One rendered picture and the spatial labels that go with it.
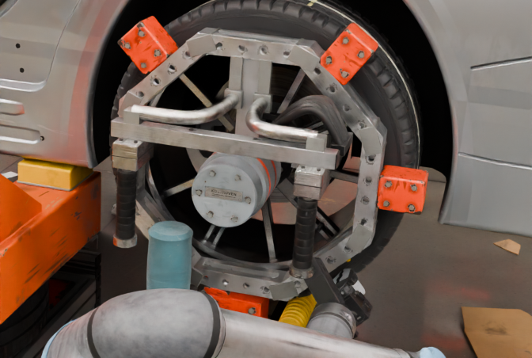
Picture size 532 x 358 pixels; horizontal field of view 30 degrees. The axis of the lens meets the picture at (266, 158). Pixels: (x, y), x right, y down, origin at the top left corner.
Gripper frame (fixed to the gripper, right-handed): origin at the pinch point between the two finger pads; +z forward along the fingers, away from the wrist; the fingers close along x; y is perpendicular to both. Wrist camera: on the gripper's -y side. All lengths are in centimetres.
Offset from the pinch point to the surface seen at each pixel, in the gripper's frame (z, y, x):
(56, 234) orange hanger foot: -2, -44, -47
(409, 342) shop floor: 91, 53, -37
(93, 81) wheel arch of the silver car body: 8, -65, -21
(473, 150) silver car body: 7.6, -3.7, 35.5
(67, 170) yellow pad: 8, -54, -40
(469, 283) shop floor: 141, 65, -26
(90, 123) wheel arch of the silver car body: 9, -58, -28
